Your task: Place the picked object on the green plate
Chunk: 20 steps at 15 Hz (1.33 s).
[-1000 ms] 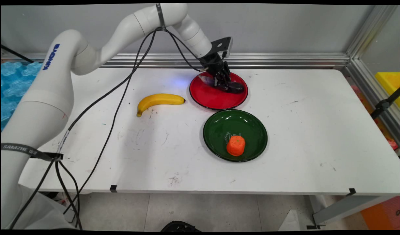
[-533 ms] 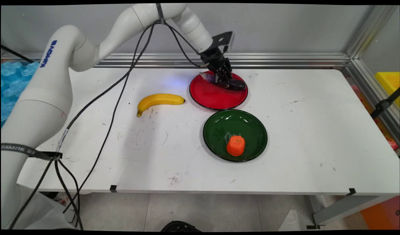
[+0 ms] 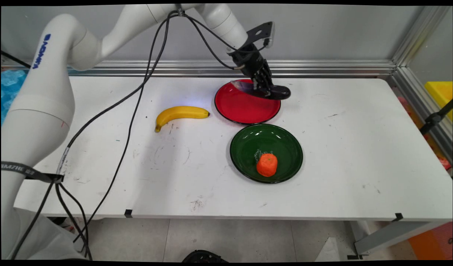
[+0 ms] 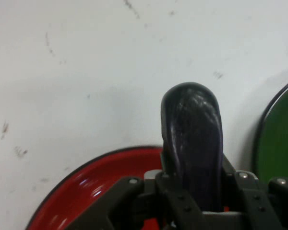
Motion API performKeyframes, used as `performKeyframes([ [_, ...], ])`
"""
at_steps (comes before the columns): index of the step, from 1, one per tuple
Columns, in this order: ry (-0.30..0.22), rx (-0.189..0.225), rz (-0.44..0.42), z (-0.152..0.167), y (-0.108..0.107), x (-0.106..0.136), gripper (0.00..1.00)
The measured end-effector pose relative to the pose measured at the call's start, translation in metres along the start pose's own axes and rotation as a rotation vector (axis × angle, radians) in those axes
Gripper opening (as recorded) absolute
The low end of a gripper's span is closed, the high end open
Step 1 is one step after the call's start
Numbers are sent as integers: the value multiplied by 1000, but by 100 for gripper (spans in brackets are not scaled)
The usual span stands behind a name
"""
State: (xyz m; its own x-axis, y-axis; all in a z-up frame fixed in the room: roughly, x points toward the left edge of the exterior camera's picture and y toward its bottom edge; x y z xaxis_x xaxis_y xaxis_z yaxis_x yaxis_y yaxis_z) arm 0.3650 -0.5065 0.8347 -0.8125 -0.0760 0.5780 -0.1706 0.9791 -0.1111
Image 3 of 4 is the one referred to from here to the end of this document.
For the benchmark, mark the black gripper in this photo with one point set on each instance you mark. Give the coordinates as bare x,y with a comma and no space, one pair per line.
250,61

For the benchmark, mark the purple eggplant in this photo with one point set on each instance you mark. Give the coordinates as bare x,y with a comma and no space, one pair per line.
280,92

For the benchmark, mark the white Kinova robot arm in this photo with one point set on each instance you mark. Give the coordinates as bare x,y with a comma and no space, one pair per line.
45,111

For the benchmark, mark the red plate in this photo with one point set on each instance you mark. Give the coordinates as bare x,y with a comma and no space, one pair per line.
241,109

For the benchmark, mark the green plate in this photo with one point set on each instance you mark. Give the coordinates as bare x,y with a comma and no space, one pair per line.
256,142

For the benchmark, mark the orange toy fruit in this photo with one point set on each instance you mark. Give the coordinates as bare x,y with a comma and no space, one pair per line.
267,165

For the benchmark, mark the yellow banana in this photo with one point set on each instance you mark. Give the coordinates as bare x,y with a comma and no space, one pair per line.
178,112

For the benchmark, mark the yellow box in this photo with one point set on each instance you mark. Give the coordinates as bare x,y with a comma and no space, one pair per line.
441,94

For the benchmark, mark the black round floor object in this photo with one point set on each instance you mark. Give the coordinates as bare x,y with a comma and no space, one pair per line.
204,256

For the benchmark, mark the black tape tab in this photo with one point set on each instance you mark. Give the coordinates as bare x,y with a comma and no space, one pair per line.
398,217
128,213

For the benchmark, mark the grey table leg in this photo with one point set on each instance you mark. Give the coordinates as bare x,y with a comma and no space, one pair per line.
392,236

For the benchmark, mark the orange box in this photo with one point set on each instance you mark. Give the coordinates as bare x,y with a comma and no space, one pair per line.
431,242

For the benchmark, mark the thin black rod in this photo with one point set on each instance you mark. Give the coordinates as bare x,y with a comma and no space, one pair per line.
14,59

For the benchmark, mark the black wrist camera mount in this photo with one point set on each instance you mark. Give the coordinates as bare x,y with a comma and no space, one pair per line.
261,33

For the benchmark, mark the horizontal aluminium frame rail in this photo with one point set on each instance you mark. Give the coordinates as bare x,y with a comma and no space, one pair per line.
322,68

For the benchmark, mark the sloping aluminium side rail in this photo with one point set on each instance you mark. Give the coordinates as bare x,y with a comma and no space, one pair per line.
422,99

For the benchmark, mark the upright aluminium frame post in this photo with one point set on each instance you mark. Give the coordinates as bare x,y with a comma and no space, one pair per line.
418,37

